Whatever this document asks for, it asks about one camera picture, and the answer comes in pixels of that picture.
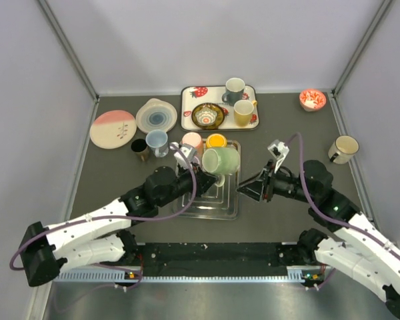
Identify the red patterned small bowl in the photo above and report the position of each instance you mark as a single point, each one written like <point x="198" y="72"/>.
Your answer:
<point x="312" y="100"/>

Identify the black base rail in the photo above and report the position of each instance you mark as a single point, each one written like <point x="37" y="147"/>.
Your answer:
<point x="218" y="259"/>

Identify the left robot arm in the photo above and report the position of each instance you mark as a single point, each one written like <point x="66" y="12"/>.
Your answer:
<point x="102" y="235"/>

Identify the black and gold cup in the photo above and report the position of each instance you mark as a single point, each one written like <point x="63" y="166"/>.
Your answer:
<point x="141" y="149"/>

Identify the blue ringed cream plate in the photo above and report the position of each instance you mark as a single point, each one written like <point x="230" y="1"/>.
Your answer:
<point x="156" y="114"/>

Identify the silver metal tray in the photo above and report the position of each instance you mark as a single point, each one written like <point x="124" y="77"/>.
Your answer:
<point x="219" y="203"/>

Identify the pink and cream plate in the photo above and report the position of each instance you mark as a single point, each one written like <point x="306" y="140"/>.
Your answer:
<point x="113" y="129"/>

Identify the yellow and black mug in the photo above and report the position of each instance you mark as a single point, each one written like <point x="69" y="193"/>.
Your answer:
<point x="216" y="140"/>

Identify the strawberry pattern white tray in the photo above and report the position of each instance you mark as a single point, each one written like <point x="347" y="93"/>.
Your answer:
<point x="195" y="95"/>

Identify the floral patterned small bowl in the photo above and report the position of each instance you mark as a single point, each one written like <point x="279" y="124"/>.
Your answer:
<point x="208" y="116"/>

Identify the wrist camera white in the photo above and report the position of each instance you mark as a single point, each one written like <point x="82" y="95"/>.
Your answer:
<point x="185" y="155"/>
<point x="279" y="150"/>

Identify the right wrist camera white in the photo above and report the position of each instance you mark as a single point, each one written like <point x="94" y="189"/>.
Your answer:
<point x="279" y="150"/>

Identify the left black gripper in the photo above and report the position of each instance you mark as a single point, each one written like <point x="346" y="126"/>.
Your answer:
<point x="205" y="181"/>

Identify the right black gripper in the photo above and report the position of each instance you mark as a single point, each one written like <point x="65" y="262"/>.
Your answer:
<point x="254" y="190"/>

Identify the dark grey-blue mug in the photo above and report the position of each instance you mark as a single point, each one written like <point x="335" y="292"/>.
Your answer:
<point x="234" y="90"/>

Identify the pink and white mug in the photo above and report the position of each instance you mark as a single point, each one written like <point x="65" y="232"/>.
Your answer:
<point x="195" y="140"/>

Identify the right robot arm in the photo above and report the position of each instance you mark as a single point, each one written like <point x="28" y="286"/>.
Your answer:
<point x="355" y="248"/>

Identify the cream mug black handle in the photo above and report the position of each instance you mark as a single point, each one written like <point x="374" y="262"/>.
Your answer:
<point x="343" y="149"/>

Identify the mustard yellow mug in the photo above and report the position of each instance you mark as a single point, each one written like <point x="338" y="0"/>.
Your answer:
<point x="243" y="111"/>

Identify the light blue mug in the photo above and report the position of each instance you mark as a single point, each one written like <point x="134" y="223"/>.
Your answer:
<point x="157" y="141"/>

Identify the slotted cable duct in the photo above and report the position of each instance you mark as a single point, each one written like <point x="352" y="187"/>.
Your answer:
<point x="102" y="275"/>

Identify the light green mug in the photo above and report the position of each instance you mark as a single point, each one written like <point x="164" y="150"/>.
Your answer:
<point x="221" y="161"/>

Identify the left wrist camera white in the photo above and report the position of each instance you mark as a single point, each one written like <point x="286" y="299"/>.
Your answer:
<point x="185" y="155"/>

